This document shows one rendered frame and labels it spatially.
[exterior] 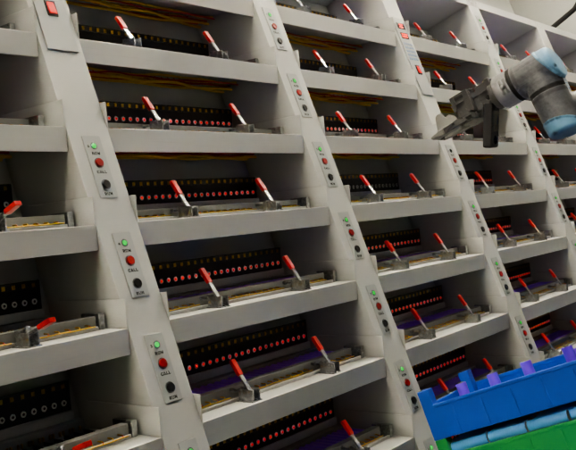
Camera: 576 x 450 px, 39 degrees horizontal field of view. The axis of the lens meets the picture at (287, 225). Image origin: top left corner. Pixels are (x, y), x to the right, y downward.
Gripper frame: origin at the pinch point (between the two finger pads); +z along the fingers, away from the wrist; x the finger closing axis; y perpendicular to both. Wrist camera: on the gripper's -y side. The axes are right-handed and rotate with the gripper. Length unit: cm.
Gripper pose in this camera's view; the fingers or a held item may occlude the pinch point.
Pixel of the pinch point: (439, 138)
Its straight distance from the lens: 227.3
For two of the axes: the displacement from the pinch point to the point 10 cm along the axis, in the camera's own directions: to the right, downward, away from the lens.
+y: -3.6, -9.1, 2.2
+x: -6.2, 0.6, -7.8
